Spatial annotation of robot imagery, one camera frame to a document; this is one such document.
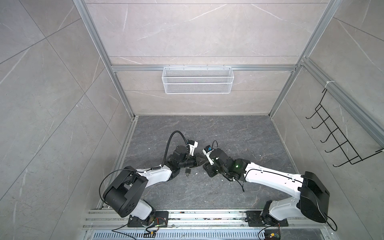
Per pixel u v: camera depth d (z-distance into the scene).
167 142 0.70
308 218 0.45
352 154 0.58
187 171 0.90
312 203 0.40
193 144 0.79
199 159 0.77
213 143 1.04
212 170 0.70
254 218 0.73
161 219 0.73
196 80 1.00
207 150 0.71
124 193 0.43
